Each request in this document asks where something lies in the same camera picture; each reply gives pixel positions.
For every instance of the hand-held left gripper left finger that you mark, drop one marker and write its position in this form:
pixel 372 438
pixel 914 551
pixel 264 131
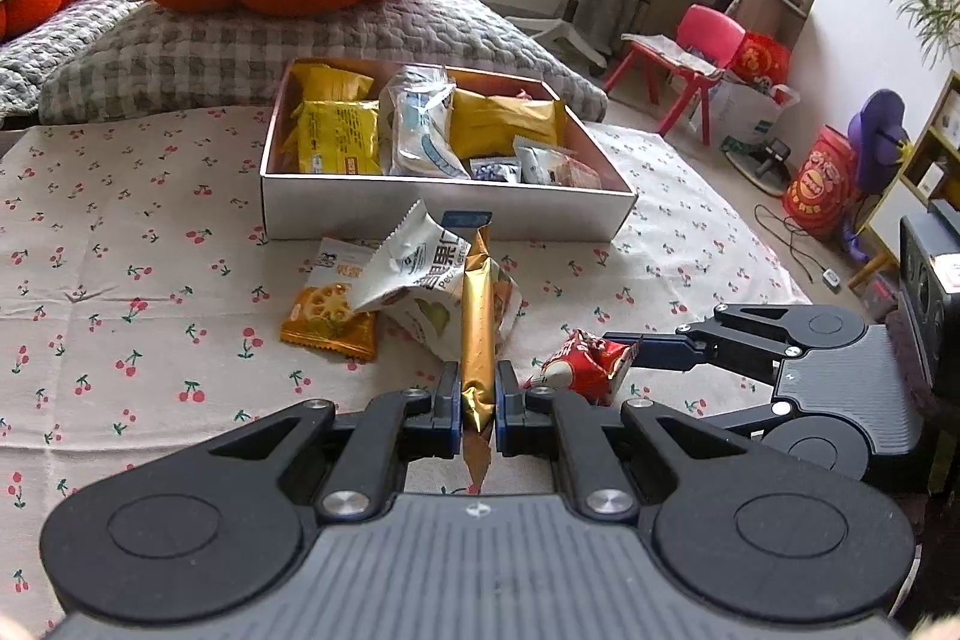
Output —
pixel 450 411

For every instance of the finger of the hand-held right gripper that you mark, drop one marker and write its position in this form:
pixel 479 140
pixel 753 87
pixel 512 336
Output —
pixel 660 349
pixel 754 421

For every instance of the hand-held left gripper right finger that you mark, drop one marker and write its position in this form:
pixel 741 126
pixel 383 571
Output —
pixel 506 413

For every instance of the small red white snack packet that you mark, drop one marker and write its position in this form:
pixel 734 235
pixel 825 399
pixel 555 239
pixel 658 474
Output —
pixel 581 366

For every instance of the gold snack stick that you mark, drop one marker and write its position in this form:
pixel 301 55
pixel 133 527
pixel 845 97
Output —
pixel 478 325

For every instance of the pink cardboard box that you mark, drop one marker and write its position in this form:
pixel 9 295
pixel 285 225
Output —
pixel 420 209

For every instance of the plain white snack packet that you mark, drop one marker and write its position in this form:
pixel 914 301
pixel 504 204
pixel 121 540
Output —
pixel 544 164

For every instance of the silver blue chocolate packet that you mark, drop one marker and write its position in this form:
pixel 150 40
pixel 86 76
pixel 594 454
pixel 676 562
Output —
pixel 495 169

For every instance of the plain gold snack packet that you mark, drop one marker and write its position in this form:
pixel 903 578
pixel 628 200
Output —
pixel 502 123

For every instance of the gold snack packet with fold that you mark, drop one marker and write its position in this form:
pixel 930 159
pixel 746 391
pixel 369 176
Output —
pixel 330 81

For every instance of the white snack packet with fruit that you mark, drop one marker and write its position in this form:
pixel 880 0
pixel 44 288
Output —
pixel 431 321

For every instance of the orange lotus chip packet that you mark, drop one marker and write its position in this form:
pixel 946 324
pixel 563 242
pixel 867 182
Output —
pixel 330 317

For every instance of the white green snack packet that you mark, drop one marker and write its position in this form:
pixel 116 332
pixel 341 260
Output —
pixel 412 257

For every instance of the large red gift bag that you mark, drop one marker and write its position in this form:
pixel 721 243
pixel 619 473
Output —
pixel 821 183

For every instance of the purple toy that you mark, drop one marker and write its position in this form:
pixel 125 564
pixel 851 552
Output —
pixel 877 153

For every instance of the yellow wooden shelf unit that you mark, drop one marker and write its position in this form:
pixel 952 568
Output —
pixel 930 160

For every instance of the white paper bag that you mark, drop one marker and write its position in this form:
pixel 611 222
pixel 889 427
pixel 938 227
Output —
pixel 750 111

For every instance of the clear blue white snack packet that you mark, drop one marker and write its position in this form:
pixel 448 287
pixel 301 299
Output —
pixel 420 123

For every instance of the yellow printed snack packet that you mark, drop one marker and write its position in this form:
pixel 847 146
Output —
pixel 334 138

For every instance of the small red gift bag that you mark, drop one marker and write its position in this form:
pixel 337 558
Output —
pixel 761 59

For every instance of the pink plastic child chair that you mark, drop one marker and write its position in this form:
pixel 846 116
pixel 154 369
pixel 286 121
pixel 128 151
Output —
pixel 705 36

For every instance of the cherry print bed sheet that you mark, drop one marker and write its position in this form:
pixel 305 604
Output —
pixel 150 250

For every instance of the grey checkered pillow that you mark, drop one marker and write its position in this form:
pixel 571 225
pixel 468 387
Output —
pixel 225 55

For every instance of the grey checkered blanket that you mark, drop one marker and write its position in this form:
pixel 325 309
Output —
pixel 52 48

